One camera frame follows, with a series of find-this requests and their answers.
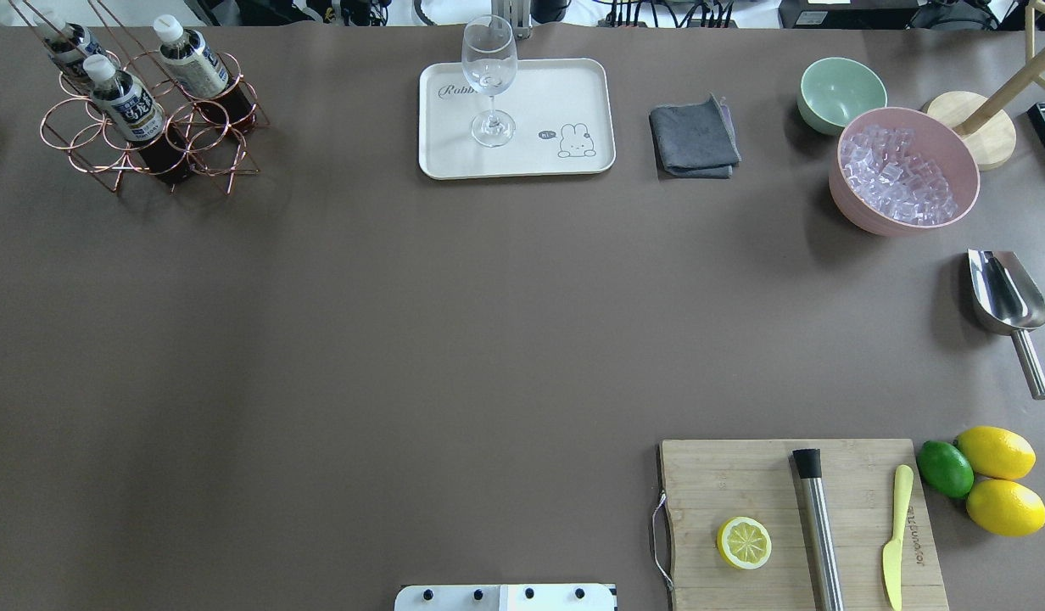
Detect yellow plastic knife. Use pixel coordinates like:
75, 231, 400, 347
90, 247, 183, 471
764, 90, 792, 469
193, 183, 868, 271
880, 464, 914, 610

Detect steel muddler black tip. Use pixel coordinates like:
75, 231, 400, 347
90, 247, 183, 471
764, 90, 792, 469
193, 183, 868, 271
791, 448, 846, 610

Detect steel ice scoop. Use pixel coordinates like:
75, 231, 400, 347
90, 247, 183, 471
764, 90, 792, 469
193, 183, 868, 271
967, 249, 1045, 400

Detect wooden cutting board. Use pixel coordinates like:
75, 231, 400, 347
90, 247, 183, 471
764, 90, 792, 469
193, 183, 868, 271
659, 440, 915, 610

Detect copper wire bottle basket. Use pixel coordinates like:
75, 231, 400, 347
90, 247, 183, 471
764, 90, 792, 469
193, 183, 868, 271
11, 1, 271, 193

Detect green bowl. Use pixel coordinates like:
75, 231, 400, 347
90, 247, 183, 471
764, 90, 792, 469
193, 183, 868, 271
797, 57, 888, 135

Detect yellow lemon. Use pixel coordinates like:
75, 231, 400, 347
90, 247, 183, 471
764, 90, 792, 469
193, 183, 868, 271
953, 425, 1037, 480
965, 479, 1045, 537

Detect lemon half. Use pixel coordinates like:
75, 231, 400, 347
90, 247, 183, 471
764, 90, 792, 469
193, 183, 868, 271
716, 517, 772, 571

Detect pink bowl with ice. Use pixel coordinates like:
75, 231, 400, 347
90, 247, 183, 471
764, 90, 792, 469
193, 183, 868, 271
829, 107, 981, 236

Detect green lime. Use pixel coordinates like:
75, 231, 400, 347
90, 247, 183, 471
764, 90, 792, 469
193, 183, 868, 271
915, 440, 974, 499

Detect grey folded cloth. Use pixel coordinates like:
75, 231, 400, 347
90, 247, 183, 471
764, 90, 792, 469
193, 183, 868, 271
648, 95, 742, 179

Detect white rabbit tray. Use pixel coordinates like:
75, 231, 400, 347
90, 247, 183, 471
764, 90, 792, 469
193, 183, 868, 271
418, 58, 616, 179

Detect wooden cup tree stand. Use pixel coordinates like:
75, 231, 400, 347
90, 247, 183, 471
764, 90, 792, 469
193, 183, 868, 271
923, 1, 1045, 171

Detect tea bottle white cap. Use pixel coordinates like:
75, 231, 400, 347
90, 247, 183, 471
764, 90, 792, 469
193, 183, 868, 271
83, 55, 193, 185
33, 8, 108, 93
153, 14, 256, 134

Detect clear wine glass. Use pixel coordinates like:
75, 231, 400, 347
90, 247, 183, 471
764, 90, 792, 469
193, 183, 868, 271
461, 14, 518, 148

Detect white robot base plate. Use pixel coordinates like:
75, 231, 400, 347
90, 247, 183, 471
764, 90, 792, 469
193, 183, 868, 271
394, 583, 618, 610

